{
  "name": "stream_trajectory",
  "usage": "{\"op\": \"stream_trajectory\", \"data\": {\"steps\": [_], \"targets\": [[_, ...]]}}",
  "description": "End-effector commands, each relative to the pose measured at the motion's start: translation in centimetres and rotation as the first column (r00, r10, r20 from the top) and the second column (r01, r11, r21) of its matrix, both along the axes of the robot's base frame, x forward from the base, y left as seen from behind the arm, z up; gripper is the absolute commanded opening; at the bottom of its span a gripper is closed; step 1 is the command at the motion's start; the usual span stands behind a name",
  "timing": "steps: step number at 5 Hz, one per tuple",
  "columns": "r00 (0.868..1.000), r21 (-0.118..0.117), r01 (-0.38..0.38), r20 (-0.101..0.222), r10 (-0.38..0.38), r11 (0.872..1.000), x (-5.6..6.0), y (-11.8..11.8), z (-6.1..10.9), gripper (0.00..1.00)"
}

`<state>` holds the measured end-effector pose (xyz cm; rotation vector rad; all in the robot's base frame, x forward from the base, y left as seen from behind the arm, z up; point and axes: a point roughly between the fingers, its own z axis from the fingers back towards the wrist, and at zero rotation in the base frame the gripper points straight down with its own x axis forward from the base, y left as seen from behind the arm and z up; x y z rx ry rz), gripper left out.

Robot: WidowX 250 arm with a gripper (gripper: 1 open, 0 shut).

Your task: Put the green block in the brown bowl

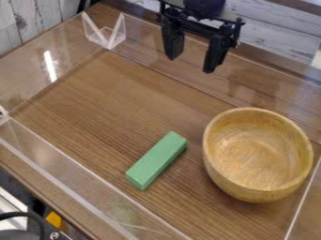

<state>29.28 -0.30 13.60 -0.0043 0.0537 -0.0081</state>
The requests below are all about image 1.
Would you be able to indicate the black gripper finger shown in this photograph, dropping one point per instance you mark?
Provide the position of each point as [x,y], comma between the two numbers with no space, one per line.
[216,54]
[173,37]

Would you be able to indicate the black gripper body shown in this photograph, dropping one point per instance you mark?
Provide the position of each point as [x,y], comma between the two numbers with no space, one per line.
[196,11]

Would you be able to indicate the green rectangular block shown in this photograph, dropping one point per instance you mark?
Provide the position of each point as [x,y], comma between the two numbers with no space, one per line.
[153,163]

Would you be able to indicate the brown wooden bowl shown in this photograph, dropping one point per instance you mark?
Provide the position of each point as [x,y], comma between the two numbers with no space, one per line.
[257,154]

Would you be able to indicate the yellow tag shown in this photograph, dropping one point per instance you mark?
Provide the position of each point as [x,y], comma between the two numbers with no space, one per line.
[54,220]

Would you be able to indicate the clear acrylic corner bracket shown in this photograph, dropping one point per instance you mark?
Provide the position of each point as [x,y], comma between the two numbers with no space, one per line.
[106,37]

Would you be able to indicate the clear acrylic front wall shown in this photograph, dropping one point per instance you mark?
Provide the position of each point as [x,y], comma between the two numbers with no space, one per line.
[94,205]

